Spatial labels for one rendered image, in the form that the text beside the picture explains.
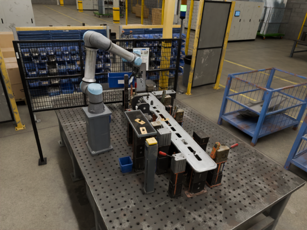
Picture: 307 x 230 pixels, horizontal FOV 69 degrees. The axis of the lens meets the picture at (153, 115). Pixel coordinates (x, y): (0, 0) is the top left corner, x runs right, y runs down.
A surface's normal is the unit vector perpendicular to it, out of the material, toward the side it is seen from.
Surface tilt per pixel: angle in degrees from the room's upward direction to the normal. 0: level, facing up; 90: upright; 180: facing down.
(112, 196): 0
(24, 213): 0
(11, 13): 90
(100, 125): 90
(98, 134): 90
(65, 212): 0
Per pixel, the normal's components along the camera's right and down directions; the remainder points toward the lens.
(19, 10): 0.51, 0.43
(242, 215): 0.05, -0.88
